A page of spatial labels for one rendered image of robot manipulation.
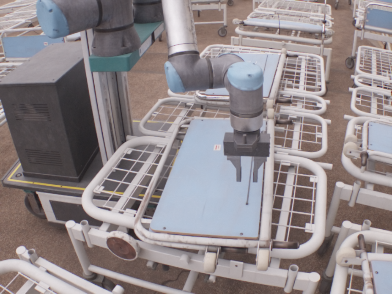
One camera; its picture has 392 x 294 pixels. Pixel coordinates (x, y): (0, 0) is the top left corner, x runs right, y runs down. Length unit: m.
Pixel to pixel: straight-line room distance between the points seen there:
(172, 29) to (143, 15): 0.71
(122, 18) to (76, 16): 0.18
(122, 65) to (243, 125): 0.53
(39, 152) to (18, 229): 0.56
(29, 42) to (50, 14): 1.91
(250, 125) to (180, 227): 0.39
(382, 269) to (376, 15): 3.17
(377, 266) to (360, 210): 1.03
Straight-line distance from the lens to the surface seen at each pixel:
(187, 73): 0.99
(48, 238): 2.00
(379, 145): 1.57
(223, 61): 1.02
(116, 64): 1.30
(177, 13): 1.03
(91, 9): 1.22
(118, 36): 1.29
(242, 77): 0.90
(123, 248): 1.19
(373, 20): 3.97
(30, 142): 1.75
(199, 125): 1.60
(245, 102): 0.92
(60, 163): 1.74
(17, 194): 2.37
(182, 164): 1.37
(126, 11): 1.29
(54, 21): 1.18
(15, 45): 3.21
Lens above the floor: 1.36
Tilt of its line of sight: 33 degrees down
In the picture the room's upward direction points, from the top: 2 degrees counter-clockwise
